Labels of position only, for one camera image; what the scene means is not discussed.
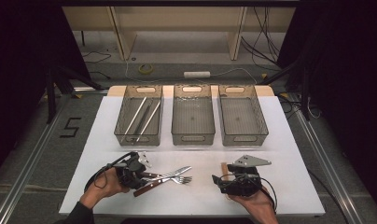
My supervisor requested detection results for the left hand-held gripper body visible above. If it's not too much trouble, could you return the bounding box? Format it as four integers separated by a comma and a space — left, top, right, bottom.
116, 151, 154, 190

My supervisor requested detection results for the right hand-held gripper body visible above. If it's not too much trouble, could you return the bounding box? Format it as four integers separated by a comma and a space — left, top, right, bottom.
223, 154, 272, 198

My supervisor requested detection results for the wooden handled fork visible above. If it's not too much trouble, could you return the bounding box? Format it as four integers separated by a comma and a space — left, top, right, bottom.
143, 172, 193, 185
133, 175, 193, 198

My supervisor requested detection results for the metal chopstick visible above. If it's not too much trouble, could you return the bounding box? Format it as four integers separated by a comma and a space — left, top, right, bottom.
131, 99, 153, 144
132, 98, 154, 144

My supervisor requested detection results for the white chopstick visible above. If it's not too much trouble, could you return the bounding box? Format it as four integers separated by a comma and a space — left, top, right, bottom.
135, 100, 161, 143
120, 96, 148, 144

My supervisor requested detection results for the transparent grey plastic bin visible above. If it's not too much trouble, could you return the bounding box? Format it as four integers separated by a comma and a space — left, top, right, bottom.
171, 84, 216, 147
217, 84, 270, 147
114, 84, 164, 147

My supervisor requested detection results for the person's right hand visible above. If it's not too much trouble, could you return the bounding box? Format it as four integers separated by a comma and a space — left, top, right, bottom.
228, 187, 276, 217

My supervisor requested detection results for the person's left hand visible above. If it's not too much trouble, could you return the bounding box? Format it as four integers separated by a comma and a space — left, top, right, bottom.
79, 167, 131, 209

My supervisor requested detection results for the black metal stand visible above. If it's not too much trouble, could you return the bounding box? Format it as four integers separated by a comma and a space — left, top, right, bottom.
45, 64, 104, 125
258, 59, 312, 122

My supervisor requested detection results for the white power strip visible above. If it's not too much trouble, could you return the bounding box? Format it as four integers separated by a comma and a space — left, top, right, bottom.
183, 71, 212, 79

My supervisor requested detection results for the yellow tape roll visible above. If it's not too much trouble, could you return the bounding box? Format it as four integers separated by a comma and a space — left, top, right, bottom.
137, 63, 154, 76

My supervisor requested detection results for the right black curtain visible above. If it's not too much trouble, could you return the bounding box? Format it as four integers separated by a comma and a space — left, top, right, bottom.
276, 0, 377, 216

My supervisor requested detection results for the black curtain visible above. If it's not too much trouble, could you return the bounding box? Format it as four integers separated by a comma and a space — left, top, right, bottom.
276, 0, 377, 216
0, 0, 92, 181

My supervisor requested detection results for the left black curtain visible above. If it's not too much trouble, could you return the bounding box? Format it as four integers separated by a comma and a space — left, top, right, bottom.
0, 0, 92, 181

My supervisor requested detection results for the beige wooden desk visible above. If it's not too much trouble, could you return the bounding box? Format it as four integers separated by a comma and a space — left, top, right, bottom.
63, 6, 297, 62

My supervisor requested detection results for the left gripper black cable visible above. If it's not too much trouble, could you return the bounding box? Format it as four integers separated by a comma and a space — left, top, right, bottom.
83, 151, 138, 192

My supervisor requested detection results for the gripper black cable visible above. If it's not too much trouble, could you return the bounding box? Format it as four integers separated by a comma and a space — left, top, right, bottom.
259, 176, 278, 213
83, 151, 138, 192

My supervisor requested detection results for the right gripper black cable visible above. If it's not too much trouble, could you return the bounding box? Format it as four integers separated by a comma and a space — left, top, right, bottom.
259, 176, 278, 213

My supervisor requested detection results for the long black floor cable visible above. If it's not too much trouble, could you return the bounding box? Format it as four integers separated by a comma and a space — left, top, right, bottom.
306, 167, 349, 224

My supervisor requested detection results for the aluminium floor rail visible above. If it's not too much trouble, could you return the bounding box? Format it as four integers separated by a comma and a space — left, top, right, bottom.
0, 92, 73, 224
288, 92, 363, 224

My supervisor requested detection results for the thin black floor cable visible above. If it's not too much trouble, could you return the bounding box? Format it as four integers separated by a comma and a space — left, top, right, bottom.
82, 50, 112, 80

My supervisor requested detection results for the bundle of black cables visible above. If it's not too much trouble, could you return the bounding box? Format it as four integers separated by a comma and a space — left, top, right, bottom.
241, 7, 283, 68

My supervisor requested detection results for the black frame bar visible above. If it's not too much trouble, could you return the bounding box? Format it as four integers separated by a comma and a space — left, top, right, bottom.
52, 0, 302, 7

